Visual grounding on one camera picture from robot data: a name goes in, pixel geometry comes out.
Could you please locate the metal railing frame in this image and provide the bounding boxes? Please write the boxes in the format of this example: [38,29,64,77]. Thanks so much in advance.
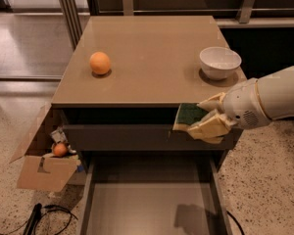
[59,0,294,46]

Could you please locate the open grey middle drawer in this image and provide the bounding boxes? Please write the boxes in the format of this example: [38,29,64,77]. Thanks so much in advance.
[76,157,233,235]

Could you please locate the green and yellow sponge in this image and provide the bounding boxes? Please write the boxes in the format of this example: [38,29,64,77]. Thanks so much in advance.
[172,103,208,131]

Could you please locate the white ceramic bowl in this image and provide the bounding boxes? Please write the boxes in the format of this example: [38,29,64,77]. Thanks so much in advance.
[199,47,242,80]

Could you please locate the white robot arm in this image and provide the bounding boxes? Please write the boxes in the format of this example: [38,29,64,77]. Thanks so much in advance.
[187,66,294,144]

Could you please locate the black cable right floor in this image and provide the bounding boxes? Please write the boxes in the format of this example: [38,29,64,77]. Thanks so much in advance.
[226,210,246,235]

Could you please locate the brown drawer cabinet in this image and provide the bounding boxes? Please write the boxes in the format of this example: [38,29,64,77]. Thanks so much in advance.
[52,16,246,165]

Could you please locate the orange fruit on cabinet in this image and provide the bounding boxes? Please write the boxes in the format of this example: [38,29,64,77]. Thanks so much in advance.
[89,52,111,75]

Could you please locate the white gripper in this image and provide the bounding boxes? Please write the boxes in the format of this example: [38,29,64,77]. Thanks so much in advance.
[186,78,270,144]

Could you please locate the crumpled packaging in box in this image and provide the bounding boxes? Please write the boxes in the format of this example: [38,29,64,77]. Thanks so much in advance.
[50,127,76,155]

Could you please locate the orange fruit in box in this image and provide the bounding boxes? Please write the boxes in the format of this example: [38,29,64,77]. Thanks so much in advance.
[53,143,68,157]

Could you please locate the grey top drawer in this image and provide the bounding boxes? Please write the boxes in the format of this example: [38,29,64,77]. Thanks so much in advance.
[63,124,242,152]

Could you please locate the black cables on floor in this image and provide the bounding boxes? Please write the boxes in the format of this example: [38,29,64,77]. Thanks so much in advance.
[0,203,78,235]

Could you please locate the open cardboard box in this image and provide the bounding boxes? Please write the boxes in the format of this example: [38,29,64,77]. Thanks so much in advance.
[11,104,80,192]

